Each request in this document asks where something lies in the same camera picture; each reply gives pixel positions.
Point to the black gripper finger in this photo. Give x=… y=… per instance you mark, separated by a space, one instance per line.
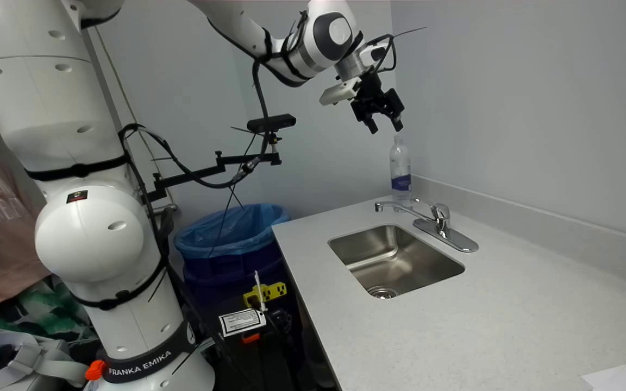
x=399 y=122
x=370 y=125

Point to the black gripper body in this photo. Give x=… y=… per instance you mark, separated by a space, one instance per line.
x=372 y=98

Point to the chrome sink faucet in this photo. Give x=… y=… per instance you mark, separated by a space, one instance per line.
x=435 y=224

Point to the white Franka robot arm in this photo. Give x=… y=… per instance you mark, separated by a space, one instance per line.
x=94 y=229

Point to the clear plastic water bottle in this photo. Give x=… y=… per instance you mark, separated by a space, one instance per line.
x=400 y=168

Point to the stainless steel sink basin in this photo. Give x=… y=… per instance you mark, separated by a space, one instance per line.
x=388 y=262

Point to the blue lined trash bin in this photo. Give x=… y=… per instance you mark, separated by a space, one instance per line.
x=225 y=252

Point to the yellow black clamp with tag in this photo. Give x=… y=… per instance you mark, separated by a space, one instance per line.
x=253 y=316

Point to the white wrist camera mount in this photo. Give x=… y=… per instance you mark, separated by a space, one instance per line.
x=347 y=89

